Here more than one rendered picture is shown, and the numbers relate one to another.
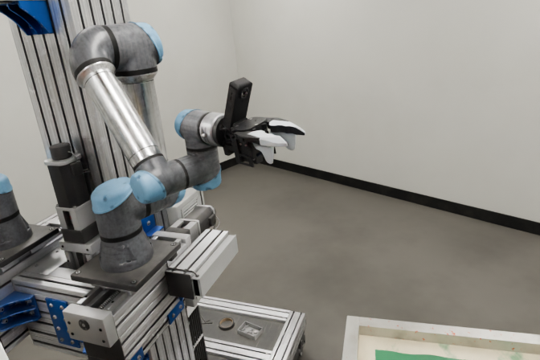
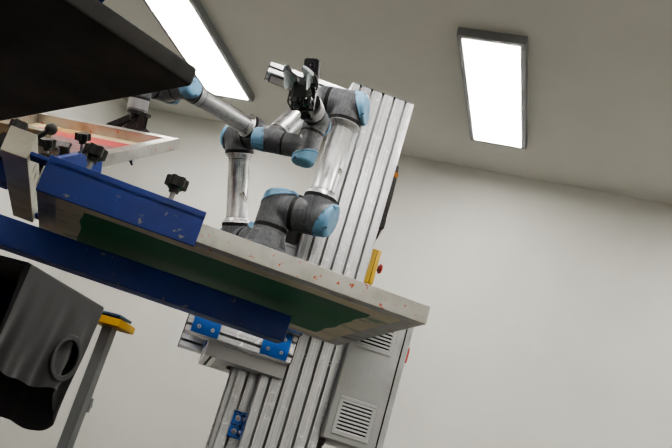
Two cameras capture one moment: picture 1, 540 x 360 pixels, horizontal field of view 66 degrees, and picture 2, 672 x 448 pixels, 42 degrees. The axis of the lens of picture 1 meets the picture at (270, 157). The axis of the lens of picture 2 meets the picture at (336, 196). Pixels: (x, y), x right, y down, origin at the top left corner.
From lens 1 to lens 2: 250 cm
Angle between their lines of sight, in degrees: 71
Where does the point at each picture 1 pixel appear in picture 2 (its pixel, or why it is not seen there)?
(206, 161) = (302, 136)
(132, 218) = (273, 211)
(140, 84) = (334, 126)
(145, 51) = (346, 102)
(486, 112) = not seen: outside the picture
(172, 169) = (276, 130)
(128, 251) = (257, 233)
